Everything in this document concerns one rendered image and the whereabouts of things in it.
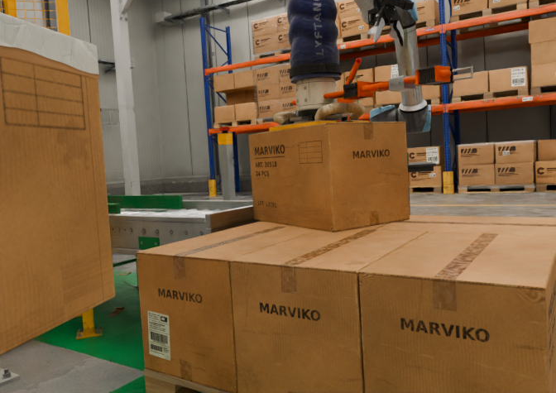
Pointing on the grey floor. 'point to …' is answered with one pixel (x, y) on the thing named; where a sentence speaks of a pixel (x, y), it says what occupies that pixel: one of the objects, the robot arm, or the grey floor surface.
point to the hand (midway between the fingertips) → (390, 44)
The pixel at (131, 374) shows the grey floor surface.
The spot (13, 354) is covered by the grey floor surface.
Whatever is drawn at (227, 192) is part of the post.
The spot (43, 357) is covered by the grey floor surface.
